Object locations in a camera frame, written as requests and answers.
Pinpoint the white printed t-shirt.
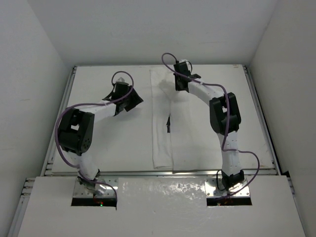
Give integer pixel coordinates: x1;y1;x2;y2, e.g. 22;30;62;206
150;67;221;171

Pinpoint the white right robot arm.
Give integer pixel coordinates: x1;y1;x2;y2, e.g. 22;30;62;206
173;60;244;191

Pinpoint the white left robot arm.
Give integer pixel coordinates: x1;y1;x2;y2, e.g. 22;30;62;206
55;82;143;195

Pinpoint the white front cover panel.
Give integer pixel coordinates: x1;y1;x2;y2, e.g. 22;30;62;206
19;176;304;237

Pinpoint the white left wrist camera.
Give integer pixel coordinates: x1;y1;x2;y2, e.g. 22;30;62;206
116;77;128;84

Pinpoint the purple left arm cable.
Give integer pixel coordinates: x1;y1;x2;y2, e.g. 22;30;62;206
54;71;134;198

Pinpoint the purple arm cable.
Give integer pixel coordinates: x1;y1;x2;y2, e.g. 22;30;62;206
54;71;134;198
161;53;260;199

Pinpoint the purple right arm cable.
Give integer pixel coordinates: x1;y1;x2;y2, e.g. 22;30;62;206
161;53;260;199

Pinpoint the aluminium table edge rail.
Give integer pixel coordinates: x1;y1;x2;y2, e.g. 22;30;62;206
100;169;278;176

